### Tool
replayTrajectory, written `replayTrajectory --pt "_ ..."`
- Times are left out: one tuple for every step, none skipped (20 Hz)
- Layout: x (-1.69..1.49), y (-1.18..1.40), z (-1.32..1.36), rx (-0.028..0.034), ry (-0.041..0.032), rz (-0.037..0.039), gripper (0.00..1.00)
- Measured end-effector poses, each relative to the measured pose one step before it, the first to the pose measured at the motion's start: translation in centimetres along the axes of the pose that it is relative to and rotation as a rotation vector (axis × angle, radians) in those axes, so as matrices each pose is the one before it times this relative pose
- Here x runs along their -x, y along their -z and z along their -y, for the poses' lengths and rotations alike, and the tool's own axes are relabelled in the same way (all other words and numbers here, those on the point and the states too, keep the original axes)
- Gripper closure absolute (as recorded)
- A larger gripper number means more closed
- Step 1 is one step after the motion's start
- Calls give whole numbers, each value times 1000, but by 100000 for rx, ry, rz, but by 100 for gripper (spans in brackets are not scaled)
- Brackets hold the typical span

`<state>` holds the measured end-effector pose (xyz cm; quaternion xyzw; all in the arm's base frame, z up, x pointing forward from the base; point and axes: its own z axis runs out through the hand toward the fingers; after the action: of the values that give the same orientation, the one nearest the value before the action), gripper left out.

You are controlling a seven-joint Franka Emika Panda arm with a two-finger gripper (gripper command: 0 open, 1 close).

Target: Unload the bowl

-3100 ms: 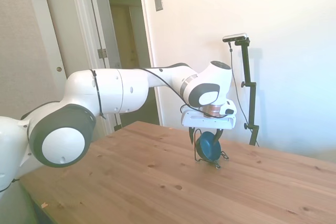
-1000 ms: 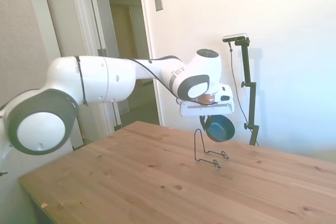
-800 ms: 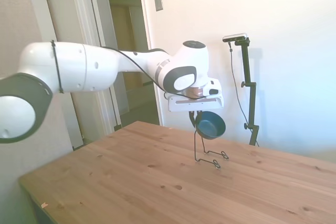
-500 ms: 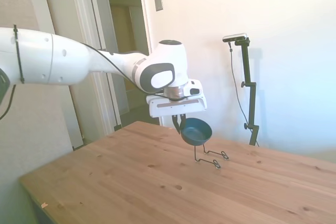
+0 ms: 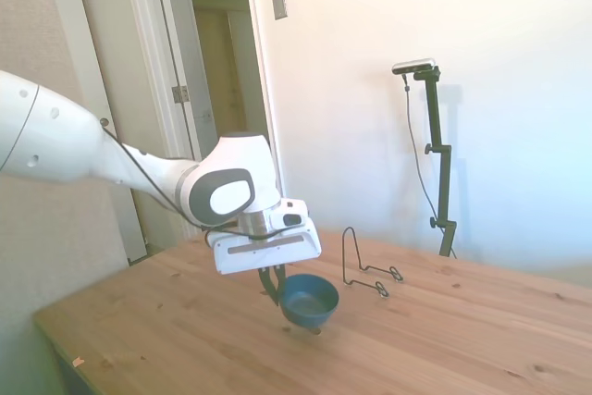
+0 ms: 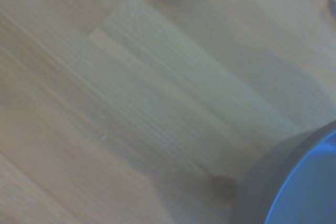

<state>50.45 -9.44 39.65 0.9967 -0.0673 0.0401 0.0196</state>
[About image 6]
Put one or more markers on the blue bowl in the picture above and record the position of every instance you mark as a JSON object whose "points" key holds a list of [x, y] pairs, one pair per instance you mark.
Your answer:
{"points": [[309, 187]]}

